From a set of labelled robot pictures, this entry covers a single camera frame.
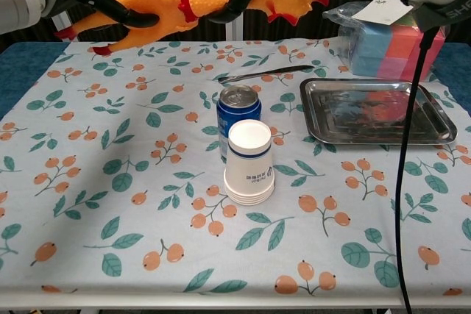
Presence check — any stainless steel tray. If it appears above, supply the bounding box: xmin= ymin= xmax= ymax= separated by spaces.
xmin=300 ymin=77 xmax=458 ymax=146

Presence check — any blue drink can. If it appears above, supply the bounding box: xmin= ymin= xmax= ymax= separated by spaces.
xmin=216 ymin=85 xmax=263 ymax=163

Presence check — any floral print tablecloth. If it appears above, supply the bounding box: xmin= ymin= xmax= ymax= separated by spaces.
xmin=0 ymin=38 xmax=471 ymax=297

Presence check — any plastic bag of coloured blocks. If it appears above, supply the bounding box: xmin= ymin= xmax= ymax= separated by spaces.
xmin=322 ymin=1 xmax=452 ymax=82

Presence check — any white paper card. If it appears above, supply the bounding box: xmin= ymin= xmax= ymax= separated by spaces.
xmin=352 ymin=0 xmax=414 ymax=24

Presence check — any white paper cup stack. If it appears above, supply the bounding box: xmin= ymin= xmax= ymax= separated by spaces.
xmin=223 ymin=118 xmax=276 ymax=207

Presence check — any white partition frame post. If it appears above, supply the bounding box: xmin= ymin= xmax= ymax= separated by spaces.
xmin=51 ymin=12 xmax=80 ymax=43
xmin=224 ymin=19 xmax=246 ymax=41

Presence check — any grey lettered arm strap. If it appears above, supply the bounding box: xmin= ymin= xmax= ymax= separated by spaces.
xmin=414 ymin=0 xmax=471 ymax=32

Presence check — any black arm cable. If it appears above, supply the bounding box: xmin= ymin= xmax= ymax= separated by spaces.
xmin=395 ymin=26 xmax=435 ymax=314

